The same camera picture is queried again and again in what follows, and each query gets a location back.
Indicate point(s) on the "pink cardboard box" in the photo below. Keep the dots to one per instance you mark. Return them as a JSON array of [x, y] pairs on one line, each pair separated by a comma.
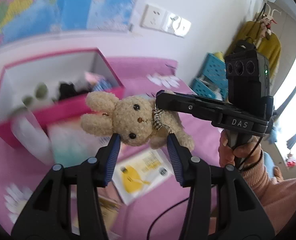
[[63, 110]]

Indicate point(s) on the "person's right forearm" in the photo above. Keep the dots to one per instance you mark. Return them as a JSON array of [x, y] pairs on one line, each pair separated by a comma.
[[275, 195]]

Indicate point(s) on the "green plush toy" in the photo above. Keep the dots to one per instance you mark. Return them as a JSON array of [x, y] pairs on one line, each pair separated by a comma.
[[41, 91]]

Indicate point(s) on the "white yellow print packet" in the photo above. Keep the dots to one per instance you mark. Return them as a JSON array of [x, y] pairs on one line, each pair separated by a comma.
[[138, 177]]

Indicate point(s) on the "blue basket rack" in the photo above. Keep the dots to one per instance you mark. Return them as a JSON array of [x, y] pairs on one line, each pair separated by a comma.
[[213, 67]]

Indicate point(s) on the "pink daisy print blanket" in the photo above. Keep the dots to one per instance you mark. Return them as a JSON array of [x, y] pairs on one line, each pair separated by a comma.
[[143, 67]]

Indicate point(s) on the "pale yellow container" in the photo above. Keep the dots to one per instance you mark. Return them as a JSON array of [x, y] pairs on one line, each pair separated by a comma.
[[218, 55]]

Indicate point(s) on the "light pink cloth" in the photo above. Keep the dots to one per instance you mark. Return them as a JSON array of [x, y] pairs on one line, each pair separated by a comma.
[[91, 77]]

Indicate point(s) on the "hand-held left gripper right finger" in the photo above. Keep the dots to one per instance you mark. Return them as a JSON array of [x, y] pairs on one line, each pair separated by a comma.
[[175, 160]]

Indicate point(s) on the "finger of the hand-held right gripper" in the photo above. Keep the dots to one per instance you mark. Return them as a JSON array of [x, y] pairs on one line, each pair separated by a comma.
[[188, 103]]

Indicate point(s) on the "light blue cloth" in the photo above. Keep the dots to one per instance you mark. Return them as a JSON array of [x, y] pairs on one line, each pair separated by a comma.
[[268, 165]]

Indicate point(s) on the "blue patterned cloth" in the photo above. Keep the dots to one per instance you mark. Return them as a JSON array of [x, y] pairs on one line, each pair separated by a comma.
[[101, 85]]

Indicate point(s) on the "colourful wall map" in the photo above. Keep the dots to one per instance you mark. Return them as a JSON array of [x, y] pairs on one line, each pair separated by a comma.
[[63, 5]]

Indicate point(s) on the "pastel tissue pack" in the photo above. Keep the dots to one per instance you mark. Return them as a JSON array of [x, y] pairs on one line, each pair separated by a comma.
[[68, 145]]

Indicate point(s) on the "person's right hand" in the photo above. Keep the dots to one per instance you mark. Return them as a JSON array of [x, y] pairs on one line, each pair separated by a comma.
[[245, 157]]

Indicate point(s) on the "yellow hanging garment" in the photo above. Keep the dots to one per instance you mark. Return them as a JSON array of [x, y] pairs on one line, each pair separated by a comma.
[[270, 47]]

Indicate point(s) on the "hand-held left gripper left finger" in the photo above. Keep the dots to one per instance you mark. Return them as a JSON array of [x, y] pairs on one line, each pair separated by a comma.
[[113, 160]]

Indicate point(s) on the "wooden coat rack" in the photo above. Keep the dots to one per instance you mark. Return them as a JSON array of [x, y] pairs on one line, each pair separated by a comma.
[[270, 11]]

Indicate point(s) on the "beige plush bunny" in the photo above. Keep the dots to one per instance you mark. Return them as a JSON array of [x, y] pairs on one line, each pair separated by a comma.
[[128, 115]]

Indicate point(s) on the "white pump bottle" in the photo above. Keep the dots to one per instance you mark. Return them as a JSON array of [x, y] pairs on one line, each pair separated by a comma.
[[30, 140]]

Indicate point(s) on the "red white small object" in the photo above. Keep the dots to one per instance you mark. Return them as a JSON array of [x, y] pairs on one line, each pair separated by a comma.
[[291, 160]]

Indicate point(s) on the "black scrunchie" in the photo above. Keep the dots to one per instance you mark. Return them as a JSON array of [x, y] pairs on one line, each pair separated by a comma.
[[68, 90]]

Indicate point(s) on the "small hanging doll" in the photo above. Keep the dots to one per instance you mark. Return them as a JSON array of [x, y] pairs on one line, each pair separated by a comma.
[[266, 26]]

